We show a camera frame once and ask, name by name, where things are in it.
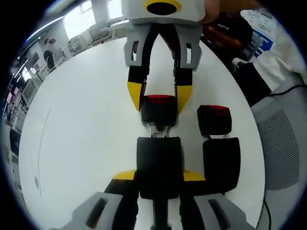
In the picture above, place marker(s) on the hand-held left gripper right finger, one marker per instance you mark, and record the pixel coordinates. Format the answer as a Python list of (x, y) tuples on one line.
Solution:
[(206, 208)]

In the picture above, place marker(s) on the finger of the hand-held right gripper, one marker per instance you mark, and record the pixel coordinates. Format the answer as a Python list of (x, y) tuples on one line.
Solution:
[(185, 76)]

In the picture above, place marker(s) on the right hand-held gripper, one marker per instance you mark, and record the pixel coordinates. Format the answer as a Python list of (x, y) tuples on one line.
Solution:
[(134, 12)]

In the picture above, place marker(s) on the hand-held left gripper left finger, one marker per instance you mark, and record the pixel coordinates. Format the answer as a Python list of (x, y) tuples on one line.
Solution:
[(105, 206)]

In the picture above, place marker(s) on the black seat belt buckle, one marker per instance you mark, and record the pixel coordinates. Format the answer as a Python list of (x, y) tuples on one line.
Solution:
[(158, 112), (214, 123)]

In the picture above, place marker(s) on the metal seat belt tongue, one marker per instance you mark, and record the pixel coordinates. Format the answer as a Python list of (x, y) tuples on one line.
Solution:
[(221, 163), (159, 163)]

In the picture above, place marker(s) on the blue and white poster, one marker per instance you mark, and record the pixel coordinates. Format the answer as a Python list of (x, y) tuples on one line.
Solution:
[(262, 36)]

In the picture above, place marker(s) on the grey mesh office chair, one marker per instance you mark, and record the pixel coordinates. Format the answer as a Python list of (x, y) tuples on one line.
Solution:
[(280, 143)]

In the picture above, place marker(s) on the white fabric cover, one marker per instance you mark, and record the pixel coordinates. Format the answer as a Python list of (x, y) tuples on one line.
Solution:
[(285, 52)]

